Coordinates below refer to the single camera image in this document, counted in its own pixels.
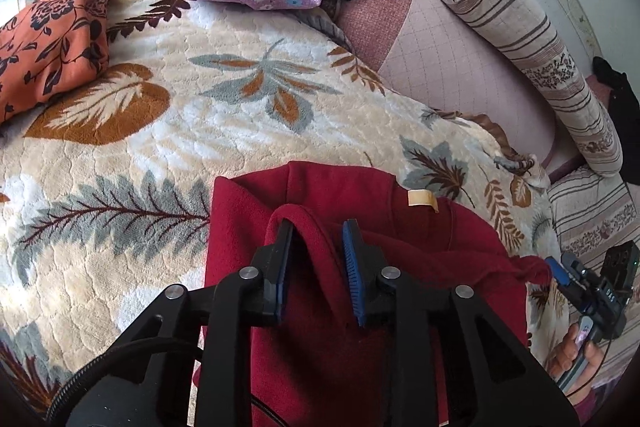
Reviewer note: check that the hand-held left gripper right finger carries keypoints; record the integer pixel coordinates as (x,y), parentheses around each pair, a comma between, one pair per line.
(352,277)

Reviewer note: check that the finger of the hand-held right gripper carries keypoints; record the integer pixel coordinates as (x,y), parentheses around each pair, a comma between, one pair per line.
(555,269)
(572,264)

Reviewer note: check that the pink quilted mattress pad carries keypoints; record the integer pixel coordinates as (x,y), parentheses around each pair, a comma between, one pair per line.
(450,57)

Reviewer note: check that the person's right hand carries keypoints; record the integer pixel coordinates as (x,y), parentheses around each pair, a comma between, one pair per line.
(565,352)

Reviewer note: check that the red sweater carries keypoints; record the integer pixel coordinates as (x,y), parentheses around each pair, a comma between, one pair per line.
(325,187)

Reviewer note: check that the striped bolster pillow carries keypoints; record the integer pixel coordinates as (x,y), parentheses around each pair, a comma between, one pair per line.
(525,37)

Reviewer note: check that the leaf print blanket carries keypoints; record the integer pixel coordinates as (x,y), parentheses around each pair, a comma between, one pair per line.
(200,107)

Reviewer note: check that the striped quilt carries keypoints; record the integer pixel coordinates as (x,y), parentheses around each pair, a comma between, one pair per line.
(590,207)

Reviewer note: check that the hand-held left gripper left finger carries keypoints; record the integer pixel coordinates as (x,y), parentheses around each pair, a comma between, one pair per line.
(285,267)

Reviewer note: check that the orange floral cloth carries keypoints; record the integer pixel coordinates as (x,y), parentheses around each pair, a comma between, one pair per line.
(50,37)

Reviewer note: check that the black cloth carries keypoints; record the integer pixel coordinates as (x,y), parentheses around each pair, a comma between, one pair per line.
(625,107)

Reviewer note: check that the person's right forearm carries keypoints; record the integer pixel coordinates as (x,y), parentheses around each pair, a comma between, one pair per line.
(587,409)

